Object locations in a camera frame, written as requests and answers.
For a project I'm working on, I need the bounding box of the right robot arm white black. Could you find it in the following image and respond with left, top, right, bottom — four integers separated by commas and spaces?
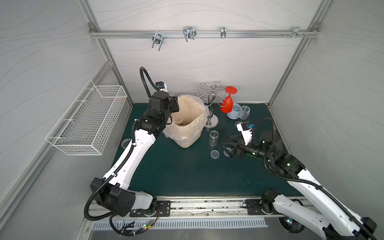
222, 117, 377, 240

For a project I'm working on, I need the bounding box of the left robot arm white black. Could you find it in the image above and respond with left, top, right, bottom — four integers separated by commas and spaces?
84, 67, 180, 221

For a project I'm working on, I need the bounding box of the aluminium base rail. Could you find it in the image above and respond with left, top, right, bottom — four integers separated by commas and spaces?
86, 196, 313, 218

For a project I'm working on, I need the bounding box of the metal hook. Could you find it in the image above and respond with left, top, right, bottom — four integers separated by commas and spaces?
183, 26, 197, 42
152, 33, 164, 51
221, 27, 227, 39

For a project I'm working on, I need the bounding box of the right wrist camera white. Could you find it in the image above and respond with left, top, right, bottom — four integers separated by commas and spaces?
236, 121, 254, 146

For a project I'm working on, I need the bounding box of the red plastic wine glass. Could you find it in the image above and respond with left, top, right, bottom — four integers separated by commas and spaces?
219, 86, 238, 114

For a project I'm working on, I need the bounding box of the clear plastic jar lid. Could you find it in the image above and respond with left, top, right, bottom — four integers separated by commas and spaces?
210, 150, 220, 159

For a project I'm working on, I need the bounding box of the metal hook right end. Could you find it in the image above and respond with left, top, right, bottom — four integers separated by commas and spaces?
282, 27, 309, 39

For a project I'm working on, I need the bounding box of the clear wine glass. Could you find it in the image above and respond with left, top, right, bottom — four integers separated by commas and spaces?
235, 106, 251, 125

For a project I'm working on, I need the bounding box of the chrome glass holder stand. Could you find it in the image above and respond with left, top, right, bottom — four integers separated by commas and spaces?
193, 82, 225, 130

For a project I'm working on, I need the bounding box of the white wire basket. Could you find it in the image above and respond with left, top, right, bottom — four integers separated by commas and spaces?
45, 80, 127, 156

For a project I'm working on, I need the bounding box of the aluminium top rail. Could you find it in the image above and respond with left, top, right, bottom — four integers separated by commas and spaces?
90, 28, 321, 39

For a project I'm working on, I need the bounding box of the cream trash bin with bag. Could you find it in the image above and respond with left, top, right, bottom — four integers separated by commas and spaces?
163, 95, 209, 149

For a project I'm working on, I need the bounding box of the white vent strip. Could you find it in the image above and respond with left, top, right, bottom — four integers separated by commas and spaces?
92, 218, 269, 231

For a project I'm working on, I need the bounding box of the jar with dried flowers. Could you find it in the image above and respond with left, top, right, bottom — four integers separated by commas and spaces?
209, 130, 219, 147

